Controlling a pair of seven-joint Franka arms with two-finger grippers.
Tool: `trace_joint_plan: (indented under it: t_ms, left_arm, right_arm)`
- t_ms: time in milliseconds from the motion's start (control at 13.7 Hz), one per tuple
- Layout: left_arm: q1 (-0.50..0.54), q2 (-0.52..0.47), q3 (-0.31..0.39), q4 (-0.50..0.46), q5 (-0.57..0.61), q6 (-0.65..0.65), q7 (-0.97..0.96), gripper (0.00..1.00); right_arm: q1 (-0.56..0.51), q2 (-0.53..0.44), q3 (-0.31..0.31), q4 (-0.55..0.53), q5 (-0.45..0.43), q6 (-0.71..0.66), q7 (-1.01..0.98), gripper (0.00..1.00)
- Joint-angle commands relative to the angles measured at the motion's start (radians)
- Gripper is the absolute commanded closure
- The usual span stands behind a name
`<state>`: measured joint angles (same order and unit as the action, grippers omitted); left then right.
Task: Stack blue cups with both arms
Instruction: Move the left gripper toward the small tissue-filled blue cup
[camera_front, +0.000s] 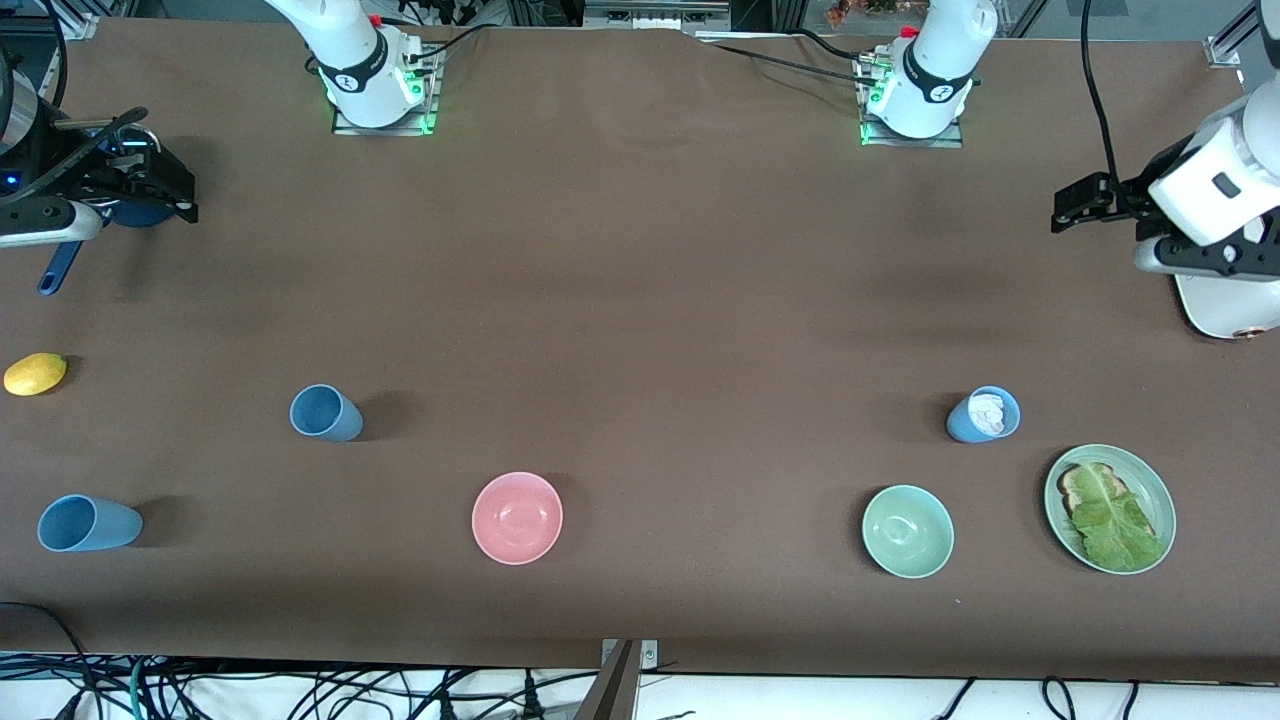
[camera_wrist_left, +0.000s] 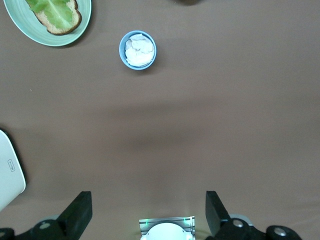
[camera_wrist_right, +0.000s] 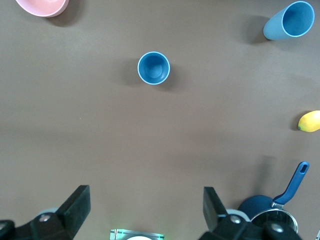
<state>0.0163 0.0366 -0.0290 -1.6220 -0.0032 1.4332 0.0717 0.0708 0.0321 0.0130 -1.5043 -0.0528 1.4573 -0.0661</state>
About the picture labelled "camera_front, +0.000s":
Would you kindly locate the green lettuce leaf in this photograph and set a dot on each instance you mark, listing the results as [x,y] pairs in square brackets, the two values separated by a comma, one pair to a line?
[1115,525]

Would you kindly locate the green plate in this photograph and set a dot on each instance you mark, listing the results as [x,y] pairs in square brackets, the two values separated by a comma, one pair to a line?
[1140,475]

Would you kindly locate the silver metal bracket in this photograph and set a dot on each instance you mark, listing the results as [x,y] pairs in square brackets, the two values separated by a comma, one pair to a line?
[650,655]

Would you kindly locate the brown table cover sheet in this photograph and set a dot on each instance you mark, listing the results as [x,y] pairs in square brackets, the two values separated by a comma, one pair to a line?
[800,300]

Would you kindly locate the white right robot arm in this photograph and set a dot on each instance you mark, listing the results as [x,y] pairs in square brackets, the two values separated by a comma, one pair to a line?
[360,60]

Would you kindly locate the white kitchen appliance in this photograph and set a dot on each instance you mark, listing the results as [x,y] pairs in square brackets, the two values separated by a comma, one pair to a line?
[1230,305]

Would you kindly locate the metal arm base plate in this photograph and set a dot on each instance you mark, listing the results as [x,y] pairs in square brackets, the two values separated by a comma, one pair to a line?
[900,142]
[436,100]

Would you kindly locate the blue plastic cup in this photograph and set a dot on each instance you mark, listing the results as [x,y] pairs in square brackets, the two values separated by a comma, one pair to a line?
[100,525]
[340,420]

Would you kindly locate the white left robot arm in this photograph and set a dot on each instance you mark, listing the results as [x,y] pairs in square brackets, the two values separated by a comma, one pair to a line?
[940,60]

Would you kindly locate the blue cup holding tissue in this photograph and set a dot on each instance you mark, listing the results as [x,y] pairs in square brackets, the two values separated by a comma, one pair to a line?
[960,425]

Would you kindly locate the yellow lemon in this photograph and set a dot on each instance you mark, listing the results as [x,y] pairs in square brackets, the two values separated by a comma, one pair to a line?
[35,375]

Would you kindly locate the mint green bowl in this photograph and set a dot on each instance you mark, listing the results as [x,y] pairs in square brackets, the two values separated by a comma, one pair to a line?
[907,531]

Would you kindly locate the dark blue saucepan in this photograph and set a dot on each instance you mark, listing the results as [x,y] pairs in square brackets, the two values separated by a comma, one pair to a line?
[60,268]

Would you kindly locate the grey camera pole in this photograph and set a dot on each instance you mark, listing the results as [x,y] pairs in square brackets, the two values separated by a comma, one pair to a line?
[612,695]

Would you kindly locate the glass pot lid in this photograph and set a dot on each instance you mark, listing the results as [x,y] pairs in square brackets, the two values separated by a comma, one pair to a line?
[150,135]

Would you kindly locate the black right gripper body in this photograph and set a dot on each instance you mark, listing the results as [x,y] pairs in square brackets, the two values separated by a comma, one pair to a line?
[100,172]

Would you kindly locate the grey power strip box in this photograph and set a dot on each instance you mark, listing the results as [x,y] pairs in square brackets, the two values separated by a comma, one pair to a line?
[650,15]

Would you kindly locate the pink bowl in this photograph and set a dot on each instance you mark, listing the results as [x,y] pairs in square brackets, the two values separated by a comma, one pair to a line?
[517,518]

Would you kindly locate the toast slice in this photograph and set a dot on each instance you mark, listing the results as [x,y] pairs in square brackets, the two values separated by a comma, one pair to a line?
[1073,492]

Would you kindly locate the orange artificial flowers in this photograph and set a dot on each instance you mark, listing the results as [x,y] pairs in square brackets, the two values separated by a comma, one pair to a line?
[845,12]

